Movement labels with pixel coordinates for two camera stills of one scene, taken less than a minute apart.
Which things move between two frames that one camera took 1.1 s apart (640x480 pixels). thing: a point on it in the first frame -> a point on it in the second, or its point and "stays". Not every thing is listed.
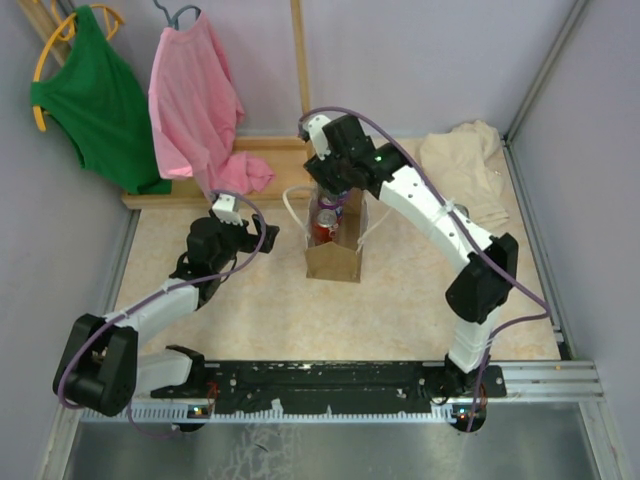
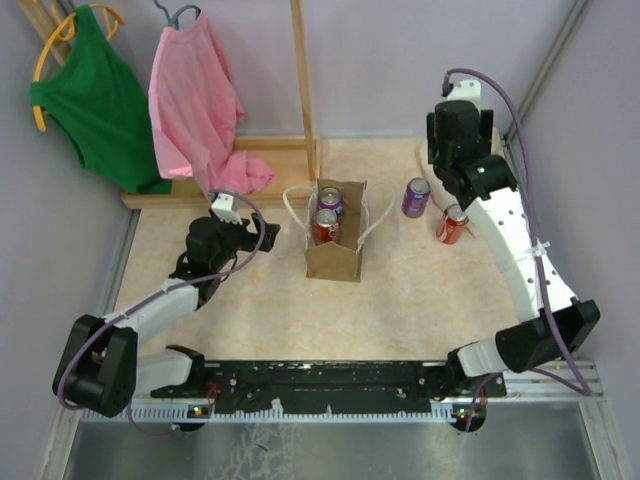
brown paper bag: [339, 259] stays
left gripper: [251, 241] stays
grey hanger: [173, 17] stays
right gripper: [321, 172] -> [482, 129]
